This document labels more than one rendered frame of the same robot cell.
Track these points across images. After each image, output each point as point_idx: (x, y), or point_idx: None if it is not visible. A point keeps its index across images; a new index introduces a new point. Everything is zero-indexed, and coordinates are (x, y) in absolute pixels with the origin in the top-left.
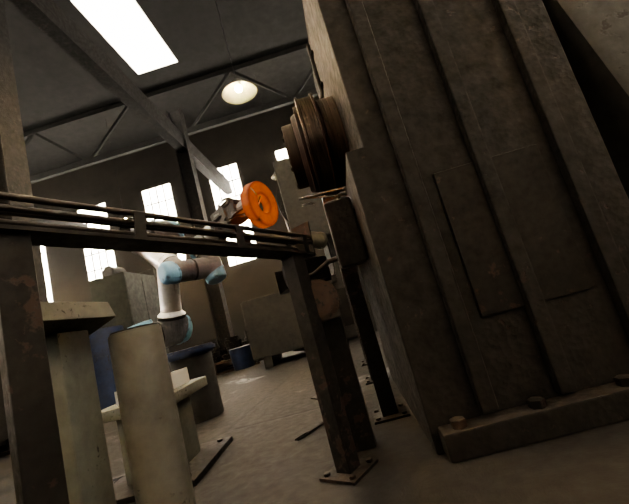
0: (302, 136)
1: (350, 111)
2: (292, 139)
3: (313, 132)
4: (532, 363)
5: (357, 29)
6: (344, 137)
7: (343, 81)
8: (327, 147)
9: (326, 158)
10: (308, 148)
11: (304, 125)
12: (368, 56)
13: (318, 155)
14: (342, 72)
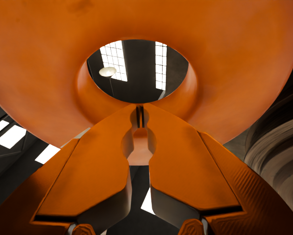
0: (269, 158)
1: (174, 55)
2: None
3: (258, 135)
4: None
5: (165, 96)
6: (282, 94)
7: (166, 81)
8: (277, 101)
9: None
10: (285, 140)
11: (247, 151)
12: (165, 73)
13: (292, 113)
14: (165, 88)
